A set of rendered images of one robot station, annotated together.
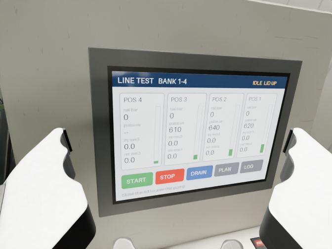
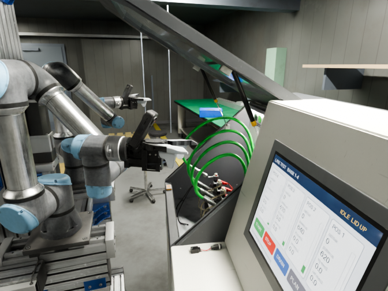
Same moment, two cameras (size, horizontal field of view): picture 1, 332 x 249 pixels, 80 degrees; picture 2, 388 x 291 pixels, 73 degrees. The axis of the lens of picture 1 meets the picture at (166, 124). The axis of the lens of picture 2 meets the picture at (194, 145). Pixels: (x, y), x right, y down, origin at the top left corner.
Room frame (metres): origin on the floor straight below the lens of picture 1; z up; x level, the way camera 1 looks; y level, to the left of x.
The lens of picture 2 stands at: (0.25, -0.68, 1.67)
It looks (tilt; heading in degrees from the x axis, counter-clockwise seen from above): 17 degrees down; 102
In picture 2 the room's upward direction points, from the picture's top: straight up
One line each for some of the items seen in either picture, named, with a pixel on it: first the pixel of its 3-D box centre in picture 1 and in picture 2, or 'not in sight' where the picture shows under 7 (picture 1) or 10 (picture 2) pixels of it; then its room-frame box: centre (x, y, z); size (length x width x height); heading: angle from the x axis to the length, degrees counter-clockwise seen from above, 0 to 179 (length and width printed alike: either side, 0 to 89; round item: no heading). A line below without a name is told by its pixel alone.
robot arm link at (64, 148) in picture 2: not in sight; (73, 151); (-0.69, 0.55, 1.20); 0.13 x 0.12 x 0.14; 144
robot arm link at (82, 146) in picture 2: not in sight; (93, 148); (-0.19, -0.02, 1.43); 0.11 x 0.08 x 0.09; 2
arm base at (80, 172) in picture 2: not in sight; (76, 171); (-0.68, 0.54, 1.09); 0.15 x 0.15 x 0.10
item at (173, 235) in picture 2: not in sight; (171, 219); (-0.11, 0.50, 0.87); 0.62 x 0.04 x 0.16; 110
